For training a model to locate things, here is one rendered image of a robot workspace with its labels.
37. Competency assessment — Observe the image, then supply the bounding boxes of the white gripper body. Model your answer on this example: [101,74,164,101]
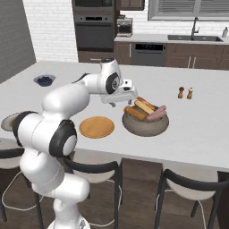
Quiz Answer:
[99,87,140,106]

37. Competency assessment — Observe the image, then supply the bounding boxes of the pink sausage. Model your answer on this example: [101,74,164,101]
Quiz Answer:
[145,110,167,122]
[149,105,167,116]

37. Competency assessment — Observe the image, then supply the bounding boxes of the brown hot dog bun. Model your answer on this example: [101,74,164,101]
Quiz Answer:
[123,105,148,122]
[133,96,157,116]

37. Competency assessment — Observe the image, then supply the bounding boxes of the black microwave oven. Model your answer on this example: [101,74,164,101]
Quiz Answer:
[72,0,115,12]

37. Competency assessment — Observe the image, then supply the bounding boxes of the black tap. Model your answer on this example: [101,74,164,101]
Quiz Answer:
[191,16,200,38]

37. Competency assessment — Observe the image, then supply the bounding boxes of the dark brown wall cupboard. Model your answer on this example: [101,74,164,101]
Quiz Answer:
[114,0,146,12]

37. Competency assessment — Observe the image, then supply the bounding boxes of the silver coffee machine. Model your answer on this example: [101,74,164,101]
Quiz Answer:
[116,17,134,38]

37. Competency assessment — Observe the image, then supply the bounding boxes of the grey round plate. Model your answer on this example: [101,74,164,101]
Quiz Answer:
[0,112,22,132]

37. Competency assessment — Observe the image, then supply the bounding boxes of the orange round plate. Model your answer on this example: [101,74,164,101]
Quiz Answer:
[78,115,115,140]

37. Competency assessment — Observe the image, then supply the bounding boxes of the window with grey blinds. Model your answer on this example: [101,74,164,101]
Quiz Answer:
[148,0,229,22]

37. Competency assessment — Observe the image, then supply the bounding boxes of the grey bowl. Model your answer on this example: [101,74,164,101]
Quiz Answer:
[121,108,170,138]

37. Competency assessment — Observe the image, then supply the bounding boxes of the brown pepper shaker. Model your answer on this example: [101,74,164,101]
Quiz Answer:
[177,86,185,100]

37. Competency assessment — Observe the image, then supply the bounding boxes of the blue bowl with berries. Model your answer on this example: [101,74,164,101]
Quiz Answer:
[32,73,57,88]

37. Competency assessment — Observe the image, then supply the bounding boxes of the black white bar stool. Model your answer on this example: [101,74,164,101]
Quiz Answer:
[0,147,46,229]
[153,168,229,229]
[63,156,123,229]

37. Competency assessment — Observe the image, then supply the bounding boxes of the dark sink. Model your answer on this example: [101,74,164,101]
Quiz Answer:
[166,34,225,43]

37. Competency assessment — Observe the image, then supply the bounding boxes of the dark brown base cupboards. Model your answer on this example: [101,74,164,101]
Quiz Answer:
[113,41,229,72]

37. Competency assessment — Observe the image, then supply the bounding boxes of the black built-in oven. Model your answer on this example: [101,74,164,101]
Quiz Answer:
[72,13,115,52]

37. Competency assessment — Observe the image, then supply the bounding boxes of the grey dishwasher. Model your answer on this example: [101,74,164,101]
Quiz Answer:
[131,42,167,67]

